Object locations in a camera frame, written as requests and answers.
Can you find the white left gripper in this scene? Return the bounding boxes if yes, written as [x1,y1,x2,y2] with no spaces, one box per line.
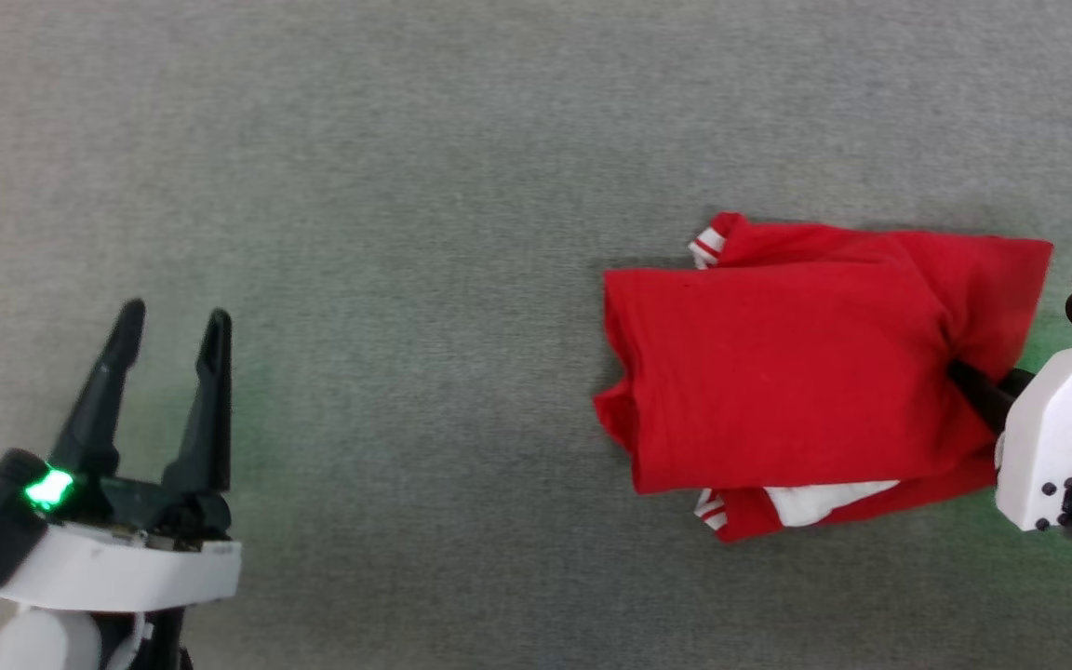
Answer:
[0,298,243,616]

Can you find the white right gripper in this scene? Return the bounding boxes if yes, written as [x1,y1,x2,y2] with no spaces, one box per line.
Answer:
[947,333,1072,534]

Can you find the red and white shirt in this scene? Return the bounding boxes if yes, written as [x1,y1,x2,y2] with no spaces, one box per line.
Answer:
[591,211,1055,544]

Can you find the grey fabric sofa cushion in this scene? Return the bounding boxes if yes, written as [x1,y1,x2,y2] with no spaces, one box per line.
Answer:
[0,0,1072,670]

